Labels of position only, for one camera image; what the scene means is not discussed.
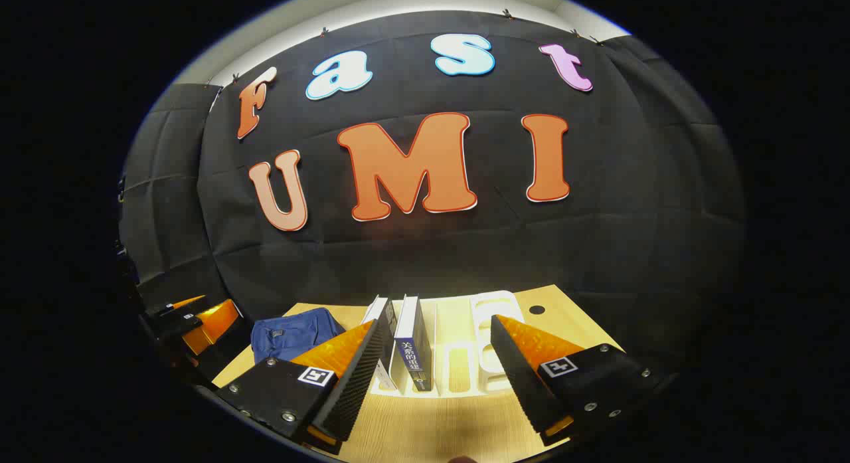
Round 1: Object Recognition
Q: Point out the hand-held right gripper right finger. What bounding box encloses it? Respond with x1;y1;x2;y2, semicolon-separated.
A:
489;314;666;448

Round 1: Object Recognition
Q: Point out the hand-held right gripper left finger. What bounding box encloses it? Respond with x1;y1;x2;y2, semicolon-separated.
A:
216;319;399;454

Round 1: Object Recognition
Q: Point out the white bookshelf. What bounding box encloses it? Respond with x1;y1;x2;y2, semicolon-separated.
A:
362;290;525;399

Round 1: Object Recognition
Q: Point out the blue cover book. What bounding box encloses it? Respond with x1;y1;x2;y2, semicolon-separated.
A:
394;296;434;392

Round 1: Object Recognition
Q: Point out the grey portrait cover book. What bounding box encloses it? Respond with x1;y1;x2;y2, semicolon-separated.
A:
362;295;399;391

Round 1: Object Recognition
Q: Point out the blue schoolbag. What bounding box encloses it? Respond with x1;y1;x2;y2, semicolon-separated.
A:
251;308;346;365

